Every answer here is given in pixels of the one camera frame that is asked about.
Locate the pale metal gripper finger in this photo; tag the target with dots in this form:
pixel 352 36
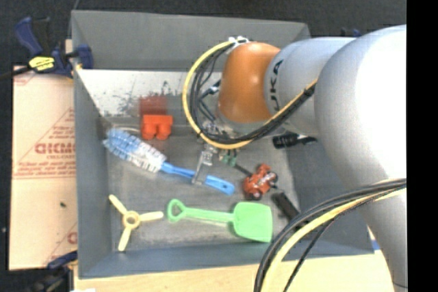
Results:
pixel 205 164

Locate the red toy car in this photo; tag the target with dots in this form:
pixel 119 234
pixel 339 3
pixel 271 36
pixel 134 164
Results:
pixel 258 183

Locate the orange-red toy building block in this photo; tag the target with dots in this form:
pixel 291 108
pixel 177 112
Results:
pixel 156 126

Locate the blue and white bottle brush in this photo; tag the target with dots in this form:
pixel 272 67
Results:
pixel 137 150

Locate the green toy shovel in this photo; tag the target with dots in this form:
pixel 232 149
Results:
pixel 253 220

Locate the black flat bar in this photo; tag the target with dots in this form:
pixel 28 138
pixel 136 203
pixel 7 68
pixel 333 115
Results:
pixel 285 206

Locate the grey metal bin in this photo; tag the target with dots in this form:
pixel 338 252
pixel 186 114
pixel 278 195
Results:
pixel 137 44

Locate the brown cardboard board, red print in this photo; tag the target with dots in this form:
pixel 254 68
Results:
pixel 41 208

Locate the black cylinder on white bracket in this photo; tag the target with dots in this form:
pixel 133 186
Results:
pixel 285 141

